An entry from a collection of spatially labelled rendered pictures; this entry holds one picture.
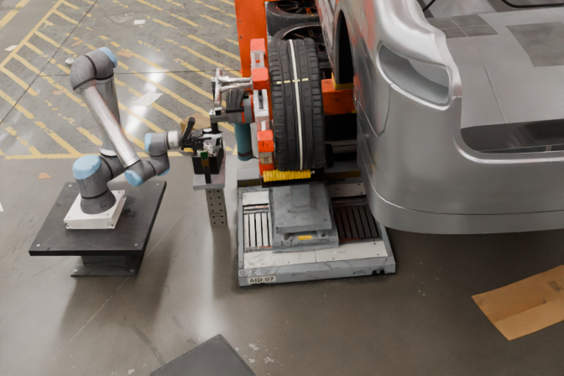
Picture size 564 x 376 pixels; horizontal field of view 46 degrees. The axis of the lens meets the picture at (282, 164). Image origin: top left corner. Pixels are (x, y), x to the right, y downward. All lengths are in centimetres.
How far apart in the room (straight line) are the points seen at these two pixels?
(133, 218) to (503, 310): 197
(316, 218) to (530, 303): 116
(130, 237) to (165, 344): 58
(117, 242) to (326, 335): 116
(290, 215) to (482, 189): 145
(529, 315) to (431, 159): 136
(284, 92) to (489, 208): 108
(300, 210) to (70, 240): 123
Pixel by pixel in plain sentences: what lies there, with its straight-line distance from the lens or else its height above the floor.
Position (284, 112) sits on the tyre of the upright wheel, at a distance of 305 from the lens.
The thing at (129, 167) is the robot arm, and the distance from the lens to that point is 325.
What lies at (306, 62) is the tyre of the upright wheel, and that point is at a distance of 312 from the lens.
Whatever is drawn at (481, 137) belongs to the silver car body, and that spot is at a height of 91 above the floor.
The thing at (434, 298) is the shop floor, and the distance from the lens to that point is 351.
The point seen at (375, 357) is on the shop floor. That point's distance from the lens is 324.
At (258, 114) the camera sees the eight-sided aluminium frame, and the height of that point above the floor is 97.
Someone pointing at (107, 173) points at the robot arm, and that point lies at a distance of 360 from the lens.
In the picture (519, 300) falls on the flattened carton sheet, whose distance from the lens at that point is 357.
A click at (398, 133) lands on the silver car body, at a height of 125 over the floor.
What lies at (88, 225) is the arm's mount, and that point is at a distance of 366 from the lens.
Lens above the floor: 251
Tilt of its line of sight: 35 degrees down
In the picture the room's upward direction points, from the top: 4 degrees counter-clockwise
